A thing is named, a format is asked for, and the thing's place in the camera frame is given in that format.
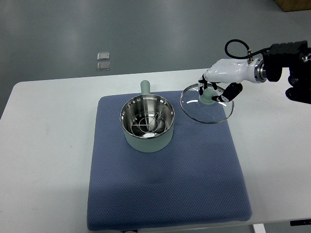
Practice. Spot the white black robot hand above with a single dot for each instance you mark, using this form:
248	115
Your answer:
222	82

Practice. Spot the glass lid with green knob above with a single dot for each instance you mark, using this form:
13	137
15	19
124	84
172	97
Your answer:
202	108

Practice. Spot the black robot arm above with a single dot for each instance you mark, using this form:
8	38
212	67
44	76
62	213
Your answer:
296	56

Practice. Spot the mint green electric pot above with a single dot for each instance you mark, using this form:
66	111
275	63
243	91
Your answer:
147	120

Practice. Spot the cardboard box corner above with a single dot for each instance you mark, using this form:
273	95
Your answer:
294	5

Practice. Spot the blue textured cushion mat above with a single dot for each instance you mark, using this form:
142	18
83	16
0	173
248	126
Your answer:
195	179

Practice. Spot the lower silver floor plate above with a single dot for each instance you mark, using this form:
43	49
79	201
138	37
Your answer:
103	66

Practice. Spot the silver floor plate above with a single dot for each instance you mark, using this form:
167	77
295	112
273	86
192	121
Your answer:
103	56
103	66

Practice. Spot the upper silver floor plate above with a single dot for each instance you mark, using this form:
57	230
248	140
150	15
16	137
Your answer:
103	56

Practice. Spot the white table leg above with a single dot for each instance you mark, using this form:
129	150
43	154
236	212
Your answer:
259	228

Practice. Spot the black table control panel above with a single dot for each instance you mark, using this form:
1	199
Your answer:
303	222

